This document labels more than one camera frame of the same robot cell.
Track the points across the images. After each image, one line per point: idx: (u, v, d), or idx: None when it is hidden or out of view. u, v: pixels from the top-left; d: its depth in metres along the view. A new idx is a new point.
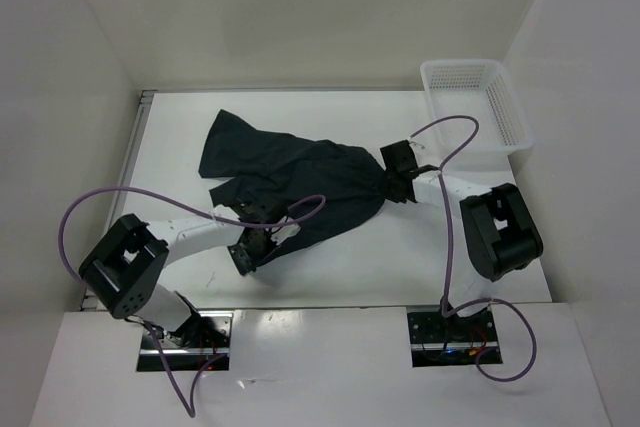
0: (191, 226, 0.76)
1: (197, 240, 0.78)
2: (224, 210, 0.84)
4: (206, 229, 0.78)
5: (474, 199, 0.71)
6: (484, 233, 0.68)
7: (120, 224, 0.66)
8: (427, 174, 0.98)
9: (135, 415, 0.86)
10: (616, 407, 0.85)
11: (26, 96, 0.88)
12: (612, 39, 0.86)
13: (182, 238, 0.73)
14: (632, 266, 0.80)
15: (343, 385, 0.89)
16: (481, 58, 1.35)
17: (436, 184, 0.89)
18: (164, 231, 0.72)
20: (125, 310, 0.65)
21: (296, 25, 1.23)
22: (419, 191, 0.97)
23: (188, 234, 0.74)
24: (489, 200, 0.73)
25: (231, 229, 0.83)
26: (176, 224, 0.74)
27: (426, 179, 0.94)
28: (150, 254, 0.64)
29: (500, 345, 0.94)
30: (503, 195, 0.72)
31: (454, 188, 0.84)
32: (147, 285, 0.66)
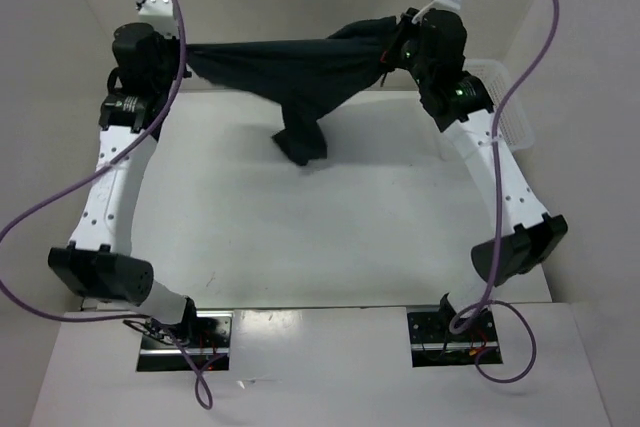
0: (107, 199, 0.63)
1: (129, 197, 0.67)
2: (106, 135, 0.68)
4: (123, 181, 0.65)
5: (519, 239, 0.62)
6: (508, 267, 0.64)
7: (58, 261, 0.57)
8: (478, 117, 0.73)
9: (135, 414, 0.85)
10: (616, 407, 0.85)
11: (25, 95, 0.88)
12: (613, 40, 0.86)
13: (113, 220, 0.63)
14: (632, 266, 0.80)
15: (343, 384, 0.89)
16: (482, 57, 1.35)
17: (489, 158, 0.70)
18: (92, 233, 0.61)
20: (141, 289, 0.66)
21: (296, 23, 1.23)
22: (457, 132, 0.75)
23: (114, 209, 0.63)
24: (534, 233, 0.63)
25: (146, 146, 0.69)
26: (95, 215, 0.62)
27: (478, 138, 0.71)
28: (108, 262, 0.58)
29: (500, 345, 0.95)
30: (551, 232, 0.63)
31: (506, 191, 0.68)
32: (136, 268, 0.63)
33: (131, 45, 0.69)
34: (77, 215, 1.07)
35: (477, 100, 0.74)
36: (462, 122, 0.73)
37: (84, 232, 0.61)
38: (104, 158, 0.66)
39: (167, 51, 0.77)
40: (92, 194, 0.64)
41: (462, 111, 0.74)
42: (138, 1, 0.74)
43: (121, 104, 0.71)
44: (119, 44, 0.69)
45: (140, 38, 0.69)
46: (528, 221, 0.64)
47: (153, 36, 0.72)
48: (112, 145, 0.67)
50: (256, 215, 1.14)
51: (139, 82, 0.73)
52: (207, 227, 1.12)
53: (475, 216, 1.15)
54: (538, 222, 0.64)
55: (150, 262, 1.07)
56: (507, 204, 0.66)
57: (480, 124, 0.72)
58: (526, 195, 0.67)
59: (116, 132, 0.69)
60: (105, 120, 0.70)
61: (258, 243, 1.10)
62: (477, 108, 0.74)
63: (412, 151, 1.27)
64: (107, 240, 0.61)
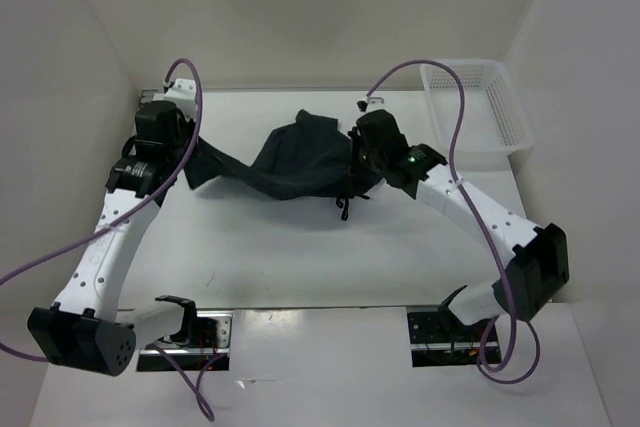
0: (100, 261, 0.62)
1: (124, 259, 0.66)
2: (110, 198, 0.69)
4: (118, 244, 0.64)
5: (522, 256, 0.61)
6: (530, 291, 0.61)
7: (39, 322, 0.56)
8: (436, 171, 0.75)
9: (134, 415, 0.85)
10: (617, 407, 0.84)
11: (27, 95, 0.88)
12: (612, 38, 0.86)
13: (103, 284, 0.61)
14: (631, 265, 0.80)
15: (343, 384, 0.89)
16: (481, 58, 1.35)
17: (461, 200, 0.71)
18: (79, 296, 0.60)
20: (119, 364, 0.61)
21: (296, 24, 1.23)
22: (422, 192, 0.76)
23: (105, 271, 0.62)
24: (533, 248, 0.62)
25: (149, 210, 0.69)
26: (85, 277, 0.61)
27: (443, 186, 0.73)
28: (89, 331, 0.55)
29: (500, 345, 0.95)
30: (548, 240, 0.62)
31: (491, 220, 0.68)
32: (119, 339, 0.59)
33: (153, 117, 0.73)
34: (77, 215, 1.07)
35: (429, 159, 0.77)
36: (423, 180, 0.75)
37: (71, 295, 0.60)
38: (103, 220, 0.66)
39: (183, 125, 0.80)
40: (85, 257, 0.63)
41: (423, 168, 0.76)
42: (166, 84, 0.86)
43: (130, 169, 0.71)
44: (142, 116, 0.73)
45: (161, 111, 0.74)
46: (524, 239, 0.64)
47: (174, 111, 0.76)
48: (114, 207, 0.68)
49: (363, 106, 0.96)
50: (255, 215, 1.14)
51: (152, 153, 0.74)
52: (206, 228, 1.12)
53: None
54: (533, 236, 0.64)
55: (150, 262, 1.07)
56: (496, 232, 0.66)
57: (440, 175, 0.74)
58: (510, 218, 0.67)
59: (121, 195, 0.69)
60: (112, 183, 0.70)
61: (258, 243, 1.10)
62: (432, 166, 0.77)
63: None
64: (91, 305, 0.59)
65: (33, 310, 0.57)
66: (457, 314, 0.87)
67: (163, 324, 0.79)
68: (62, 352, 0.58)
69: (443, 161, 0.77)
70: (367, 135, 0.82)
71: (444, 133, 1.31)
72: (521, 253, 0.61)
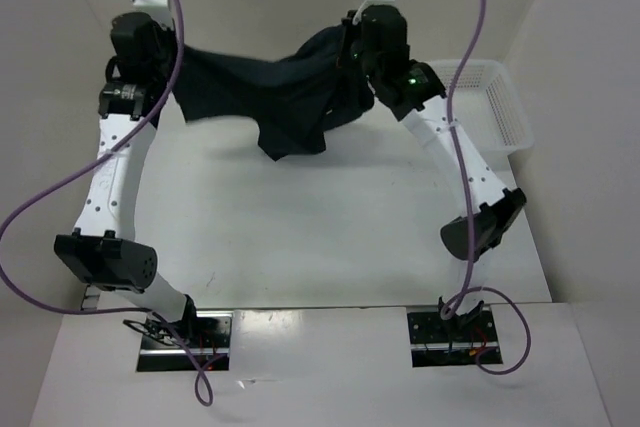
0: (109, 185, 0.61)
1: (131, 179, 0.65)
2: (104, 123, 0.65)
4: (124, 169, 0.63)
5: (487, 215, 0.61)
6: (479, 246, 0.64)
7: (64, 246, 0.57)
8: (434, 103, 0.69)
9: (134, 415, 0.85)
10: (617, 408, 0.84)
11: (26, 95, 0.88)
12: (612, 39, 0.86)
13: (117, 207, 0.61)
14: (631, 266, 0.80)
15: (343, 385, 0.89)
16: (480, 58, 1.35)
17: (449, 143, 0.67)
18: (96, 220, 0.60)
20: (144, 276, 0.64)
21: (297, 25, 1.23)
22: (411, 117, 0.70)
23: (118, 196, 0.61)
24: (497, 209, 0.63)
25: (146, 133, 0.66)
26: (98, 202, 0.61)
27: (436, 125, 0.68)
28: (113, 250, 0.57)
29: (500, 345, 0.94)
30: (511, 205, 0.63)
31: (469, 170, 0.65)
32: (140, 255, 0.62)
33: (128, 34, 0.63)
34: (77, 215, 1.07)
35: (430, 88, 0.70)
36: (419, 112, 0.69)
37: (89, 219, 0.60)
38: (103, 144, 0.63)
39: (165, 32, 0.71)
40: (94, 181, 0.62)
41: (419, 97, 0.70)
42: None
43: (119, 91, 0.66)
44: (118, 33, 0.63)
45: (139, 26, 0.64)
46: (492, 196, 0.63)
47: (151, 25, 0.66)
48: (112, 132, 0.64)
49: None
50: (255, 214, 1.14)
51: (137, 71, 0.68)
52: (206, 228, 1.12)
53: None
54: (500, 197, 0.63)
55: None
56: (472, 185, 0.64)
57: (435, 109, 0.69)
58: (487, 172, 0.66)
59: (115, 120, 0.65)
60: (104, 109, 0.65)
61: (257, 243, 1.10)
62: (430, 94, 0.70)
63: (412, 152, 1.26)
64: (110, 227, 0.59)
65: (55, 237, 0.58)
66: (454, 307, 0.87)
67: (168, 306, 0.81)
68: (90, 274, 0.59)
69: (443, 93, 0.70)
70: (369, 34, 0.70)
71: None
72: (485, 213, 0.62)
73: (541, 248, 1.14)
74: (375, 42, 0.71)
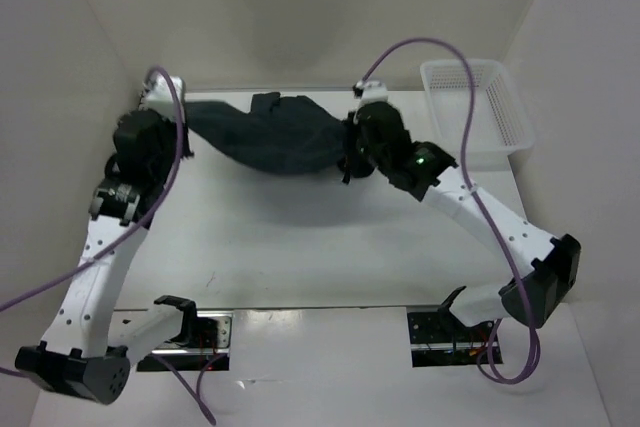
0: (85, 296, 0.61)
1: (112, 289, 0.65)
2: (94, 225, 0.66)
4: (104, 278, 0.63)
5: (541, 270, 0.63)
6: (548, 306, 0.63)
7: (27, 359, 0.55)
8: (448, 176, 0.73)
9: (133, 416, 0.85)
10: (617, 408, 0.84)
11: (27, 94, 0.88)
12: (612, 38, 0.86)
13: (89, 320, 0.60)
14: (631, 266, 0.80)
15: (343, 384, 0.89)
16: (481, 58, 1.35)
17: (475, 209, 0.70)
18: (64, 333, 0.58)
20: (113, 391, 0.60)
21: (296, 24, 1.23)
22: (430, 194, 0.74)
23: (92, 310, 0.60)
24: (552, 262, 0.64)
25: (135, 238, 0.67)
26: (71, 314, 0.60)
27: (457, 193, 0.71)
28: (76, 372, 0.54)
29: (500, 346, 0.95)
30: (566, 253, 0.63)
31: (507, 231, 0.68)
32: (109, 371, 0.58)
33: (131, 134, 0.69)
34: (77, 215, 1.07)
35: (438, 162, 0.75)
36: (435, 186, 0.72)
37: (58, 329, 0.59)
38: (86, 254, 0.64)
39: (167, 136, 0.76)
40: (72, 289, 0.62)
41: (432, 172, 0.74)
42: (147, 85, 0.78)
43: (114, 192, 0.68)
44: (119, 133, 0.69)
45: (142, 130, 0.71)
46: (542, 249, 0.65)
47: (154, 128, 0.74)
48: (98, 236, 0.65)
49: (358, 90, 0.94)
50: (255, 214, 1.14)
51: (135, 171, 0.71)
52: (206, 228, 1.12)
53: None
54: (551, 248, 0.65)
55: (150, 261, 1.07)
56: (514, 244, 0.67)
57: (452, 181, 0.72)
58: (526, 228, 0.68)
59: (106, 222, 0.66)
60: (95, 210, 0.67)
61: (257, 243, 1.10)
62: (441, 168, 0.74)
63: None
64: (78, 343, 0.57)
65: (21, 348, 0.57)
66: (460, 317, 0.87)
67: (164, 334, 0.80)
68: (52, 387, 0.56)
69: (453, 164, 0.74)
70: (369, 129, 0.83)
71: (445, 133, 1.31)
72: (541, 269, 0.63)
73: None
74: (376, 135, 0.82)
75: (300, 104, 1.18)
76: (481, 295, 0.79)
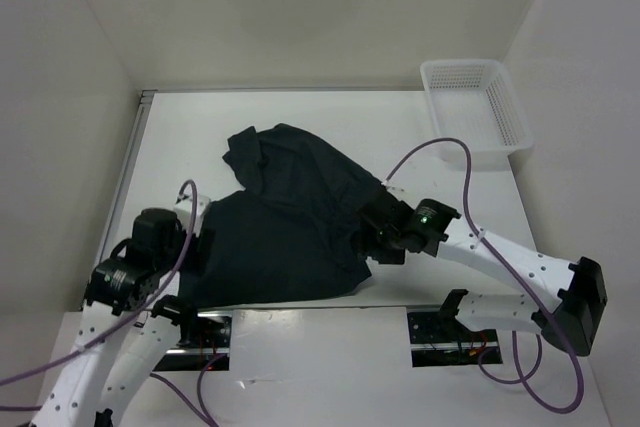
0: (75, 385, 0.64)
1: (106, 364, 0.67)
2: (88, 312, 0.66)
4: (94, 367, 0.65)
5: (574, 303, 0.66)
6: (589, 333, 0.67)
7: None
8: (454, 227, 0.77)
9: (134, 416, 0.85)
10: (617, 408, 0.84)
11: (26, 94, 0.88)
12: (612, 38, 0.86)
13: (76, 408, 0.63)
14: (631, 266, 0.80)
15: (342, 386, 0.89)
16: (480, 58, 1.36)
17: (488, 254, 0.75)
18: (55, 419, 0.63)
20: None
21: (296, 24, 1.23)
22: (444, 250, 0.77)
23: (79, 395, 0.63)
24: (579, 290, 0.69)
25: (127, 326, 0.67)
26: (61, 399, 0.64)
27: (468, 243, 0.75)
28: None
29: (500, 346, 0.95)
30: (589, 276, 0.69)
31: (526, 269, 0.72)
32: None
33: (150, 224, 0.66)
34: (78, 215, 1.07)
35: (440, 215, 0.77)
36: (445, 241, 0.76)
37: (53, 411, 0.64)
38: (79, 337, 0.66)
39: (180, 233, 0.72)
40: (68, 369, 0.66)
41: (437, 226, 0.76)
42: (181, 195, 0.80)
43: (111, 277, 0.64)
44: (140, 220, 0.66)
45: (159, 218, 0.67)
46: (564, 278, 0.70)
47: (173, 221, 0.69)
48: (91, 323, 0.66)
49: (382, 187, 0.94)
50: None
51: (141, 262, 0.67)
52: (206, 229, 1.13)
53: (474, 215, 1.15)
54: (571, 277, 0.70)
55: None
56: (535, 281, 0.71)
57: (459, 231, 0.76)
58: (542, 261, 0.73)
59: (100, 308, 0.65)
60: (92, 292, 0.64)
61: None
62: (445, 220, 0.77)
63: (412, 151, 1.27)
64: None
65: None
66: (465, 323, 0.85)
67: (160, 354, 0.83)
68: None
69: (456, 214, 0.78)
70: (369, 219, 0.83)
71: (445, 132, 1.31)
72: (572, 299, 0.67)
73: (541, 247, 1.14)
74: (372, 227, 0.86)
75: (293, 162, 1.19)
76: (503, 312, 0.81)
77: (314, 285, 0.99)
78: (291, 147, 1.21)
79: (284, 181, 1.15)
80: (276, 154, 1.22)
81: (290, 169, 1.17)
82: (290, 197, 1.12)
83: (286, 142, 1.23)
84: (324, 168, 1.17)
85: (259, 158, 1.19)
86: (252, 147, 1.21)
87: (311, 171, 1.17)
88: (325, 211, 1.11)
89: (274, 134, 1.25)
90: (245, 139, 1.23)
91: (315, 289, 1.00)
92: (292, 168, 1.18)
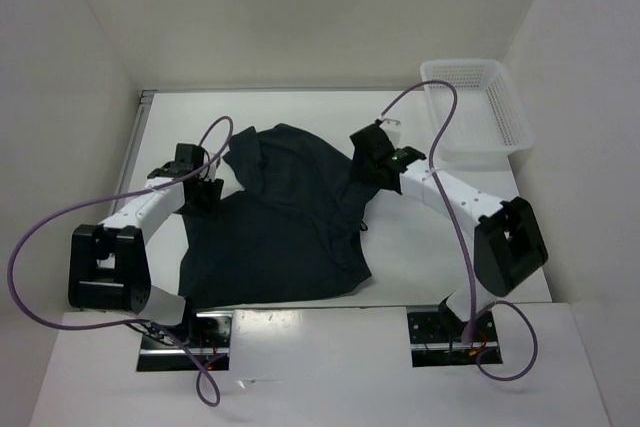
0: (140, 205, 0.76)
1: (153, 218, 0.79)
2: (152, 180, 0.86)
4: (156, 201, 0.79)
5: (488, 222, 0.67)
6: (502, 260, 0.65)
7: (82, 240, 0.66)
8: (415, 166, 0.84)
9: (134, 416, 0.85)
10: (617, 408, 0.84)
11: (26, 94, 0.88)
12: (613, 38, 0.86)
13: (142, 217, 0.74)
14: (631, 265, 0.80)
15: (342, 385, 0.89)
16: (480, 58, 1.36)
17: (433, 185, 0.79)
18: (121, 220, 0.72)
20: (136, 301, 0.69)
21: (296, 23, 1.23)
22: (405, 183, 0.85)
23: (146, 208, 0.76)
24: (500, 218, 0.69)
25: (178, 191, 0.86)
26: (128, 211, 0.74)
27: (420, 176, 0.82)
28: (129, 237, 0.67)
29: (500, 345, 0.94)
30: (514, 211, 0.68)
31: (460, 199, 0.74)
32: (143, 266, 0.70)
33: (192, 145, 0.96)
34: (77, 215, 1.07)
35: (410, 156, 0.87)
36: (404, 173, 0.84)
37: (116, 221, 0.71)
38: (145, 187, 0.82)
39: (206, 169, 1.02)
40: (128, 204, 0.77)
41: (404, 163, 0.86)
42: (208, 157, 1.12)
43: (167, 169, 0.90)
44: (184, 145, 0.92)
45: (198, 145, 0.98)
46: (489, 207, 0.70)
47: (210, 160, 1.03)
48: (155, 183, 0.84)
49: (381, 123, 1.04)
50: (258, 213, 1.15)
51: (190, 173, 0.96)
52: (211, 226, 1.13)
53: None
54: (499, 208, 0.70)
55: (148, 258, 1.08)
56: (465, 207, 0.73)
57: (418, 168, 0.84)
58: (478, 195, 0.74)
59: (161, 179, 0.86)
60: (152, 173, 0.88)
61: None
62: (412, 160, 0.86)
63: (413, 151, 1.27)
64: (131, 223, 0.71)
65: (74, 231, 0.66)
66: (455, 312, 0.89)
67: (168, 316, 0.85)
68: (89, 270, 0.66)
69: (421, 157, 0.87)
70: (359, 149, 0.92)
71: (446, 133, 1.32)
72: (485, 220, 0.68)
73: None
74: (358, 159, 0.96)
75: (292, 161, 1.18)
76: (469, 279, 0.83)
77: (313, 282, 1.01)
78: (291, 148, 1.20)
79: (285, 180, 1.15)
80: (276, 153, 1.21)
81: (290, 169, 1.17)
82: (290, 197, 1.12)
83: (286, 142, 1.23)
84: (324, 168, 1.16)
85: (259, 158, 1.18)
86: (251, 146, 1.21)
87: (311, 171, 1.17)
88: (324, 209, 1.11)
89: (274, 133, 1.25)
90: (245, 139, 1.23)
91: (315, 287, 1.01)
92: (292, 168, 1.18)
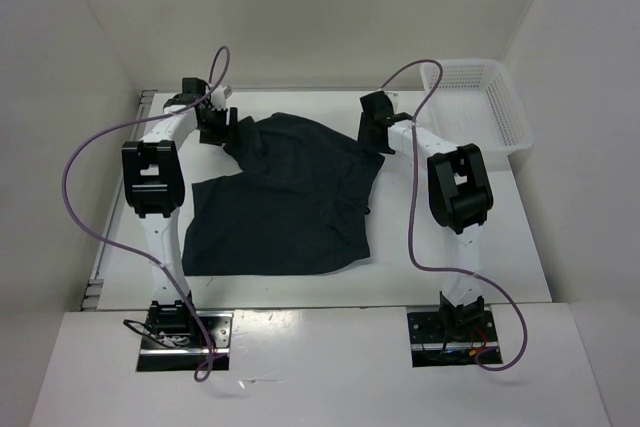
0: (166, 126, 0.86)
1: (177, 137, 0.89)
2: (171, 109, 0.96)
4: (177, 124, 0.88)
5: (439, 155, 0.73)
6: (444, 188, 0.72)
7: (129, 154, 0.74)
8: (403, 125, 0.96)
9: (133, 416, 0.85)
10: (618, 409, 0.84)
11: (27, 95, 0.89)
12: (614, 39, 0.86)
13: (171, 135, 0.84)
14: (631, 267, 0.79)
15: (343, 385, 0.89)
16: (480, 58, 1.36)
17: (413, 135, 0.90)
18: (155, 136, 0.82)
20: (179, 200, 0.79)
21: (296, 22, 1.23)
22: (391, 138, 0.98)
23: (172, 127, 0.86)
24: (452, 158, 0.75)
25: (189, 116, 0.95)
26: (159, 130, 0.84)
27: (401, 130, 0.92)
28: (167, 147, 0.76)
29: (500, 345, 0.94)
30: (465, 154, 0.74)
31: (426, 143, 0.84)
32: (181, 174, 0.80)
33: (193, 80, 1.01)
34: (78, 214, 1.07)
35: (399, 118, 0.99)
36: (394, 127, 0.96)
37: (150, 137, 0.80)
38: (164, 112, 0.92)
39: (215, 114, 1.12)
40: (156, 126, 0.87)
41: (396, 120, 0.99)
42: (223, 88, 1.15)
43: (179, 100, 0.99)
44: (188, 78, 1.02)
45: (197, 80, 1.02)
46: (447, 151, 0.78)
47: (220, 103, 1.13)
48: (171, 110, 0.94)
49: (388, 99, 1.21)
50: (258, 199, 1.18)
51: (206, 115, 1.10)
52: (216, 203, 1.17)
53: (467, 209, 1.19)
54: (454, 151, 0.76)
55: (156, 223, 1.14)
56: (429, 150, 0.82)
57: (400, 127, 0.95)
58: (439, 140, 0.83)
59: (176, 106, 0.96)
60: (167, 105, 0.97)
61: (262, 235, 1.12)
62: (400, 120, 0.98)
63: None
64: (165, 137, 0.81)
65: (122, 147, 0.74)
66: (450, 300, 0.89)
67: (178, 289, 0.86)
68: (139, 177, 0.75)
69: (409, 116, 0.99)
70: (365, 108, 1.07)
71: (444, 122, 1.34)
72: (437, 153, 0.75)
73: (541, 247, 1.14)
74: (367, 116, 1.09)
75: (294, 148, 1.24)
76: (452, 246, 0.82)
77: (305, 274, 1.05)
78: (294, 137, 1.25)
79: (286, 170, 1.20)
80: (278, 141, 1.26)
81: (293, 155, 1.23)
82: (294, 181, 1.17)
83: (286, 131, 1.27)
84: (329, 159, 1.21)
85: (259, 145, 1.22)
86: (251, 135, 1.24)
87: (314, 159, 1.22)
88: (333, 193, 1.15)
89: (274, 123, 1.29)
90: (245, 133, 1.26)
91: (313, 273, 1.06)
92: (295, 156, 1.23)
